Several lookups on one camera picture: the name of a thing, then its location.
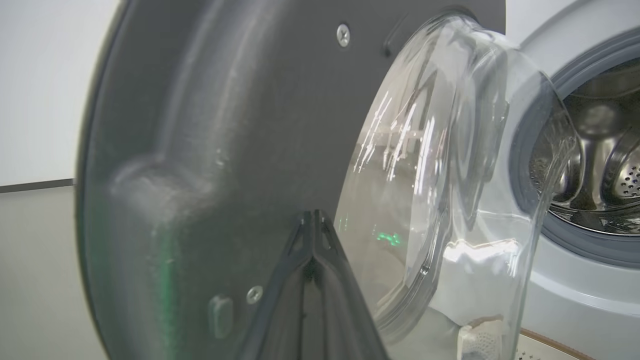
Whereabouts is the washing machine door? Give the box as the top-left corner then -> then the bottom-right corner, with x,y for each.
74,0 -> 581,360

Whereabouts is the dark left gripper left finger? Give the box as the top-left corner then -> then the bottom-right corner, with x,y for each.
240,210 -> 315,360

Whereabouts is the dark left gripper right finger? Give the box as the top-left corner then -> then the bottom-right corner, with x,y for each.
312,209 -> 391,360

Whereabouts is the white perforated basket brown rim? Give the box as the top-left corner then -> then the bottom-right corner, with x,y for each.
457,317 -> 596,360

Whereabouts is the stainless steel washing machine drum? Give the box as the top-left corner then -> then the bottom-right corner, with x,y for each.
530,60 -> 640,236

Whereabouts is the white front-load washing machine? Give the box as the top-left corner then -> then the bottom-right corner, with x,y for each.
505,0 -> 640,360

